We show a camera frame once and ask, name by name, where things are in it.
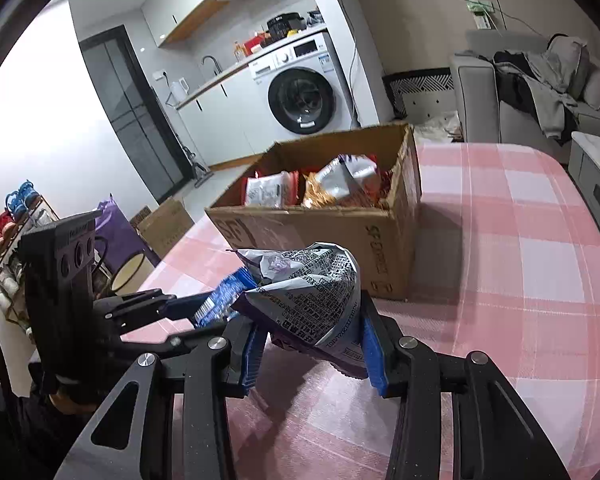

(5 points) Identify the white washing machine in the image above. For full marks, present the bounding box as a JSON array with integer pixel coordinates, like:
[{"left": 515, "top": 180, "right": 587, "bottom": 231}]
[{"left": 249, "top": 31, "right": 356, "bottom": 136}]

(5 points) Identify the white crumpled cloth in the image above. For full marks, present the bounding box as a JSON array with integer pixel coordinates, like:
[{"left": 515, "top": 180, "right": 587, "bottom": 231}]
[{"left": 412, "top": 112, "right": 463, "bottom": 143}]

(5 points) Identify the black white patterned panel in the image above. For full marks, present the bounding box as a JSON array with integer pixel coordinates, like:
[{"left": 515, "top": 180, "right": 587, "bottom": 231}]
[{"left": 382, "top": 69, "right": 456, "bottom": 121}]

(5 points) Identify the person's left hand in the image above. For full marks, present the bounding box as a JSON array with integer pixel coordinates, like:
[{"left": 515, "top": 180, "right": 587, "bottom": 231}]
[{"left": 45, "top": 382, "right": 93, "bottom": 416}]

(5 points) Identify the white wall power strip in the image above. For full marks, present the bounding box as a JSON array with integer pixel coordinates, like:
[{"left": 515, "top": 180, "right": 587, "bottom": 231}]
[{"left": 466, "top": 0, "right": 496, "bottom": 31}]

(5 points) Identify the red snack bag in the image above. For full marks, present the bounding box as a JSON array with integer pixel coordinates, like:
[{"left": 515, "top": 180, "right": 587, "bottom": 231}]
[{"left": 244, "top": 170, "right": 301, "bottom": 208}]

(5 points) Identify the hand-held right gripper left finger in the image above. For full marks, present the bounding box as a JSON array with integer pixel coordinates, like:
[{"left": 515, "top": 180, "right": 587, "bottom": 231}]
[{"left": 55, "top": 317, "right": 268, "bottom": 480}]

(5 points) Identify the wooden shoe rack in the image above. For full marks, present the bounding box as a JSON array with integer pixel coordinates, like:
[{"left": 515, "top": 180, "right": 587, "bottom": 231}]
[{"left": 0, "top": 195, "right": 61, "bottom": 346}]

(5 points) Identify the grey sofa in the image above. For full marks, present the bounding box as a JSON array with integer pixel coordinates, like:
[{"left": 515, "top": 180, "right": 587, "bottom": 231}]
[{"left": 450, "top": 30, "right": 600, "bottom": 161}]

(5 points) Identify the grey side table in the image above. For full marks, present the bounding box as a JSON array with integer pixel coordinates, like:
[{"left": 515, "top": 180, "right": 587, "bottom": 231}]
[{"left": 567, "top": 130, "right": 600, "bottom": 241}]

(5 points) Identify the person's left forearm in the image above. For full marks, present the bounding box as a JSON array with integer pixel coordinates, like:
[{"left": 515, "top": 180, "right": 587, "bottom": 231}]
[{"left": 0, "top": 380, "right": 81, "bottom": 480}]

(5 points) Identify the round white stool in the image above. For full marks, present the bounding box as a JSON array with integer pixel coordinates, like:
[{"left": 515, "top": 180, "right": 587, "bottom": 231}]
[{"left": 110, "top": 252, "right": 153, "bottom": 296}]

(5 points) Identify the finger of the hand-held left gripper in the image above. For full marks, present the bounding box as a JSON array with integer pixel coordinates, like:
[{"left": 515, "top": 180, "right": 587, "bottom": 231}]
[
  {"left": 119, "top": 319, "right": 241, "bottom": 362},
  {"left": 96, "top": 288, "right": 218, "bottom": 335}
]

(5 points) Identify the brown cardboard box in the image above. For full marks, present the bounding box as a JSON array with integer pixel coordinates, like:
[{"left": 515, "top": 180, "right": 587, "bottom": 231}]
[{"left": 205, "top": 122, "right": 423, "bottom": 301}]

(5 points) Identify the white fries snack bag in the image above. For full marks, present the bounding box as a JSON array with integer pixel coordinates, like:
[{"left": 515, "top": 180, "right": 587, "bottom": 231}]
[{"left": 302, "top": 172, "right": 381, "bottom": 209}]

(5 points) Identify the black glass door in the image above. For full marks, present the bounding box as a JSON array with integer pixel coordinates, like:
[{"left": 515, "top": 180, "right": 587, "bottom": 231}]
[{"left": 79, "top": 25, "right": 188, "bottom": 206}]

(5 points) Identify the pink checked tablecloth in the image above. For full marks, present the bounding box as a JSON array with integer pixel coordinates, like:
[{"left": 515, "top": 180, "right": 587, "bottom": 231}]
[{"left": 105, "top": 141, "right": 600, "bottom": 480}]

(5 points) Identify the pile of grey clothes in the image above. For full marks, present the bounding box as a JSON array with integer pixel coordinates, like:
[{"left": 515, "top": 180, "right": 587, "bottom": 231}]
[{"left": 492, "top": 35, "right": 596, "bottom": 141}]

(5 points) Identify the blue snack packet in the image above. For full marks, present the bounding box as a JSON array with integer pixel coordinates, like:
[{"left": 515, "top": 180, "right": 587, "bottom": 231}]
[{"left": 194, "top": 266, "right": 258, "bottom": 328}]

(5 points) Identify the grey floor mop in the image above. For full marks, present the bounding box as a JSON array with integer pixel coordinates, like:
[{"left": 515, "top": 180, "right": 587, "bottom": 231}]
[{"left": 177, "top": 132, "right": 215, "bottom": 188}]

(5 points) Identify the white upper cabinet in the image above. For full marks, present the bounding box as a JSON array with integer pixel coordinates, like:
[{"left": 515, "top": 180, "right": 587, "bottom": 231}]
[{"left": 142, "top": 0, "right": 241, "bottom": 50}]

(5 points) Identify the white kitchen counter cabinet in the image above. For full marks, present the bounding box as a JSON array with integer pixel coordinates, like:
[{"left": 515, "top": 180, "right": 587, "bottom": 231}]
[{"left": 172, "top": 60, "right": 281, "bottom": 171}]

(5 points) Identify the black cooker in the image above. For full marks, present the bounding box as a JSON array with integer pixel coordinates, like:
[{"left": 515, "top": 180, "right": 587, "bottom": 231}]
[{"left": 266, "top": 12, "right": 307, "bottom": 41}]

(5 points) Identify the purple silver snack bag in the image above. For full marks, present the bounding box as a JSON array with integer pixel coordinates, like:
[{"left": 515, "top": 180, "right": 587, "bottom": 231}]
[{"left": 225, "top": 241, "right": 368, "bottom": 380}]

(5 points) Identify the small open cardboard box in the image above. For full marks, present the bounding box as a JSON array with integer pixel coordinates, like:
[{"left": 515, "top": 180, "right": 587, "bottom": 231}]
[{"left": 130, "top": 199, "right": 196, "bottom": 261}]

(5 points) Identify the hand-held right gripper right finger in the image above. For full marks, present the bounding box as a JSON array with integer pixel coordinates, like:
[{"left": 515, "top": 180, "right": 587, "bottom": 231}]
[{"left": 359, "top": 291, "right": 573, "bottom": 480}]

